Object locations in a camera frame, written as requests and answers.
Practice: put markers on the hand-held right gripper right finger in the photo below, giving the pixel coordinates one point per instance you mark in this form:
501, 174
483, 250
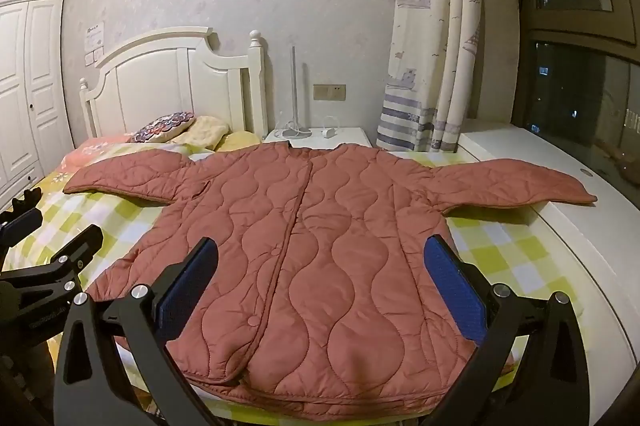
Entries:
455, 291

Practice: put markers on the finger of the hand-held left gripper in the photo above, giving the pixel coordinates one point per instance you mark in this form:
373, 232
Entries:
20, 223
80, 251

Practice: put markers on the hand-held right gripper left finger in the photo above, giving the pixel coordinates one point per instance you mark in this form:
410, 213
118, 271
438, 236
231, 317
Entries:
185, 291

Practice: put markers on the rust quilted jacket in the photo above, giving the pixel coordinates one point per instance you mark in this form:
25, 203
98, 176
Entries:
325, 246

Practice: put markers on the yellow checkered bed sheet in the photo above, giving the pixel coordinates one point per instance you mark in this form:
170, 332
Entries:
500, 251

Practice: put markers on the white wardrobe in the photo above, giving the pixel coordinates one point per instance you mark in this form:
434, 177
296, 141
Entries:
30, 96

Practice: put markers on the white window bench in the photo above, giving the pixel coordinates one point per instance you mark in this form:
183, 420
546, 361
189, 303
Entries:
575, 231

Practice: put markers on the patterned round pillow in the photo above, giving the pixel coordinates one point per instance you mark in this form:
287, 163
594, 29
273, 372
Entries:
160, 126

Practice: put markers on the cream yellow pillow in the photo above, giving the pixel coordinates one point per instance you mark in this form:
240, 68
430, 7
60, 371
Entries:
205, 128

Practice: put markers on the white nightstand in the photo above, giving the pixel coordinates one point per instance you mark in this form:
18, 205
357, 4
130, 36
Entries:
350, 138

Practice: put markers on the white wooden headboard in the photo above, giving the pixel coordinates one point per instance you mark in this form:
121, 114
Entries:
165, 81

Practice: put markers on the white charger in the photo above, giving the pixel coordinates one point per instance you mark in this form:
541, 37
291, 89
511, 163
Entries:
330, 133

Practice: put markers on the grey pole lamp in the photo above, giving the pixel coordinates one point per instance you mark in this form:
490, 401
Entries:
294, 96

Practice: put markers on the dark window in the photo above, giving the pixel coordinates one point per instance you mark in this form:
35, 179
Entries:
575, 81

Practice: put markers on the cream ship-print curtain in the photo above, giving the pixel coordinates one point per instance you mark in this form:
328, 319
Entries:
430, 31

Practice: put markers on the wall paper notices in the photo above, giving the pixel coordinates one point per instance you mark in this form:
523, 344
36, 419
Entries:
94, 41

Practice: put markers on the gold wall outlet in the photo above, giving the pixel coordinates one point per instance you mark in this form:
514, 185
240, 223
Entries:
329, 92

